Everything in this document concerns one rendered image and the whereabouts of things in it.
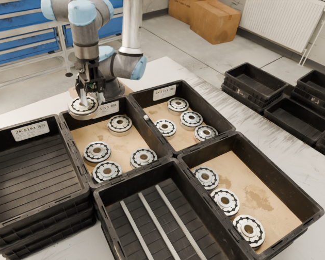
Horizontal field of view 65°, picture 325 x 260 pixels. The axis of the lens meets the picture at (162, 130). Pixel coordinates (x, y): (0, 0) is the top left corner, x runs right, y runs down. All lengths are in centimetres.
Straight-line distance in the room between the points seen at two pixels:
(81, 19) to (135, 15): 44
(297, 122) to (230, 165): 123
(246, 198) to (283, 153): 48
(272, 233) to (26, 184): 84
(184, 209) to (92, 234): 34
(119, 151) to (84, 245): 35
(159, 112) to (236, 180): 47
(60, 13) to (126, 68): 41
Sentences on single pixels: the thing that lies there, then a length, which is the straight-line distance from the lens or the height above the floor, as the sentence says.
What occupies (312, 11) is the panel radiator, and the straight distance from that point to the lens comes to 375.
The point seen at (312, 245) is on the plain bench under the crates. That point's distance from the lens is 116.
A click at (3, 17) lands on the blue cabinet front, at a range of 266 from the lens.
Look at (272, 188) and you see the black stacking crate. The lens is 103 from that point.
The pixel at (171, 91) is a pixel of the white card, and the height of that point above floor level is 89.
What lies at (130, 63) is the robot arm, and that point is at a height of 101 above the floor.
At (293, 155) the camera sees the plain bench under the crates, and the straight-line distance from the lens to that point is 141.
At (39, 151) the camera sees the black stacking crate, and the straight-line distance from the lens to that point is 110.
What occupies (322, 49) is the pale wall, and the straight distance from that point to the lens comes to 390.
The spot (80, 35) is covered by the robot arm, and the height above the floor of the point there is 128.
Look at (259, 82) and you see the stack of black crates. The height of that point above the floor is 49.
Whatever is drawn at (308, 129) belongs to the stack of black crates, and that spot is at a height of 38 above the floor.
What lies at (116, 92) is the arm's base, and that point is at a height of 83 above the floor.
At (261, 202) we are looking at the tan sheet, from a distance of 99.
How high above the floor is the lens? 161
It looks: 44 degrees down
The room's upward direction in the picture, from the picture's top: 6 degrees clockwise
